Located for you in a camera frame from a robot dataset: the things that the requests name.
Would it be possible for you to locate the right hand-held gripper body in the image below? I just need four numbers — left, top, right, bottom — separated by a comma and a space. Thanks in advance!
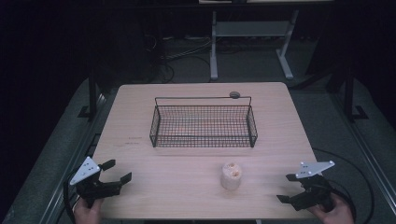
290, 160, 336, 213

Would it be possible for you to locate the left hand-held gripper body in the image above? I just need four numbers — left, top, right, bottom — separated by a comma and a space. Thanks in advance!
69, 156, 123, 208

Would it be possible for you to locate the person's left hand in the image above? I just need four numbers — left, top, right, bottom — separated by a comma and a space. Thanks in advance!
74, 198, 105, 224

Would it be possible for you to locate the person's right hand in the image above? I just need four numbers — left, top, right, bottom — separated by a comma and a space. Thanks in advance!
305, 192, 355, 224

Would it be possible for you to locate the grey metal stand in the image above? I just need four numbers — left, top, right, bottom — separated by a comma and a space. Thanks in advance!
209, 9, 300, 81

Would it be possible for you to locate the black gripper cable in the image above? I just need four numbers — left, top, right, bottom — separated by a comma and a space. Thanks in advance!
63, 169, 80, 224
312, 147, 375, 224

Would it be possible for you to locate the aluminium frame rail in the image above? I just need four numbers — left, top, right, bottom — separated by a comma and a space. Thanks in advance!
38, 91, 108, 224
330, 91, 396, 208

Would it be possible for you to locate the black metal post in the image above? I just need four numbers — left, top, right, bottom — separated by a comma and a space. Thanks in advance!
78, 60, 106, 120
326, 63, 370, 123

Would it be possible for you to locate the black wire basket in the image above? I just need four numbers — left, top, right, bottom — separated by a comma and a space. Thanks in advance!
148, 95, 259, 149

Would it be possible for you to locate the bundle of floor cables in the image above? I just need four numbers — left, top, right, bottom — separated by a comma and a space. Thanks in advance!
143, 33, 213, 85

